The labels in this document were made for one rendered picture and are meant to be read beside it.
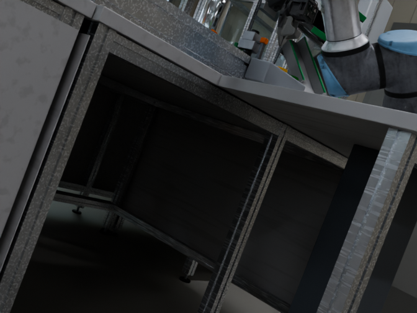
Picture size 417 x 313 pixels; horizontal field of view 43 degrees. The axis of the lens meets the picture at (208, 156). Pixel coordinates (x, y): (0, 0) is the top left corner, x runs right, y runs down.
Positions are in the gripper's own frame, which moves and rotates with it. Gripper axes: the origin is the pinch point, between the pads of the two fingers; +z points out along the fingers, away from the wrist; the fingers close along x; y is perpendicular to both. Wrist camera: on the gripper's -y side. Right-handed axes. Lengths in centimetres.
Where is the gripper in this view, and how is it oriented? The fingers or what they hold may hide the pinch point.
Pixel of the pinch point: (279, 41)
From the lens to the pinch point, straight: 171.0
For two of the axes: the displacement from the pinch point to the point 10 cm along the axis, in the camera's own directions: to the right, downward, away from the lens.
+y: 7.1, 2.9, -6.4
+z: -3.6, 9.3, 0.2
